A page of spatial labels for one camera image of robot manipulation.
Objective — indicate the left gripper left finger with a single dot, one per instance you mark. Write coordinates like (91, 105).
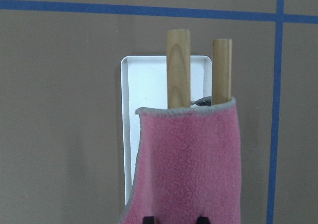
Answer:
(149, 220)

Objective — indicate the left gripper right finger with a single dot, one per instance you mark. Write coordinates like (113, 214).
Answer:
(202, 220)

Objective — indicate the pink cleaning cloth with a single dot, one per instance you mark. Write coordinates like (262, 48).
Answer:
(188, 165)

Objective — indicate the white rectangular tray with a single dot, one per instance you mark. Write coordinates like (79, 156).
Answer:
(143, 84)

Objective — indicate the inner wooden rack rod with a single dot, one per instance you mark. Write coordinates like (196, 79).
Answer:
(178, 68)

